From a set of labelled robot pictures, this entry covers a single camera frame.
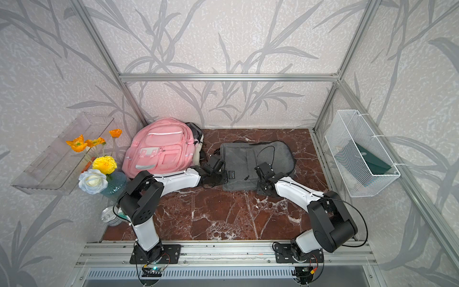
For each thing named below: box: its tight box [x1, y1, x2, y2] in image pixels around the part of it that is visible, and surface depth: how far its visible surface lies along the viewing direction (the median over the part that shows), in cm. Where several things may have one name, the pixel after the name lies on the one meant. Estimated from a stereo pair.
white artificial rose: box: [78, 168, 109, 195], surface depth 61 cm
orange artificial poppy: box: [65, 133, 88, 153], surface depth 59 cm
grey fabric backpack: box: [220, 139, 297, 193], surface depth 101 cm
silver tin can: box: [101, 205, 123, 227], surface depth 81 cm
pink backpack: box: [122, 117, 197, 178], surface depth 104 cm
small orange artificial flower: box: [108, 128, 123, 139], surface depth 75 cm
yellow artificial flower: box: [92, 155, 118, 175], surface depth 68 cm
